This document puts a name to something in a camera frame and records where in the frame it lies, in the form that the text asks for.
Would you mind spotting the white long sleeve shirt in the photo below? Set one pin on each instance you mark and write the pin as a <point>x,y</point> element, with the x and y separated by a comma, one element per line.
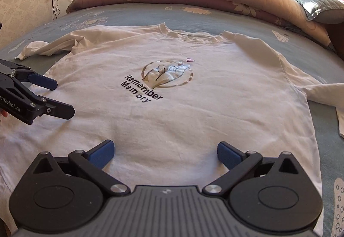
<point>167,98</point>

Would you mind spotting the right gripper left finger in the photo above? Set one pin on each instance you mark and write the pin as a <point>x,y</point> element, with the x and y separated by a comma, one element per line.
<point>59,194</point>

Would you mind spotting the blue grey pillow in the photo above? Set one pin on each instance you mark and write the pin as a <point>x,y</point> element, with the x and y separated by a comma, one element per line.
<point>323,11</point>

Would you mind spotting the blue floral bed sheet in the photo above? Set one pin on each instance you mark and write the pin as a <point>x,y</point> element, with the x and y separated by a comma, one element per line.
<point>328,122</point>

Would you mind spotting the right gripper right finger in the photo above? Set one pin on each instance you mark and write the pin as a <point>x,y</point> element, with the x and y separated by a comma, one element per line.
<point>267,194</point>

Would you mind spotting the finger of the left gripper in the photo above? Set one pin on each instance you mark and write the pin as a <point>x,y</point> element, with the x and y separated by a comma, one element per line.
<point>45,106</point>
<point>26,74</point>

